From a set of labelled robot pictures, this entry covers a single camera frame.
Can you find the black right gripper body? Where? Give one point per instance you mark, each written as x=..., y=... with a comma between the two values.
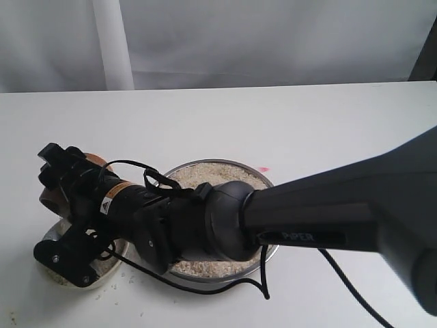
x=104, y=207

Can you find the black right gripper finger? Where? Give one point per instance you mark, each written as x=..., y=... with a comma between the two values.
x=63, y=168
x=72, y=254

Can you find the brown wooden cup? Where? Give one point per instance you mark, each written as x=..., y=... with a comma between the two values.
x=56, y=201

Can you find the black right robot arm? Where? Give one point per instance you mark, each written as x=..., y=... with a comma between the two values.
x=386, y=204

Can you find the rice in white bowl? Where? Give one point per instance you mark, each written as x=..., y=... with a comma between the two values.
x=102, y=264

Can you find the white ceramic bowl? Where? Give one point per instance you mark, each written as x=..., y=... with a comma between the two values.
x=109, y=270

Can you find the spilled rice grains on table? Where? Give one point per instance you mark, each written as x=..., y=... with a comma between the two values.
x=119, y=290

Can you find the rice pile in tray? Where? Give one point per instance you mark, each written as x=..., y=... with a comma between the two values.
x=215, y=174

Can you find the white backdrop curtain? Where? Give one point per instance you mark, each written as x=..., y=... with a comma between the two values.
x=65, y=46

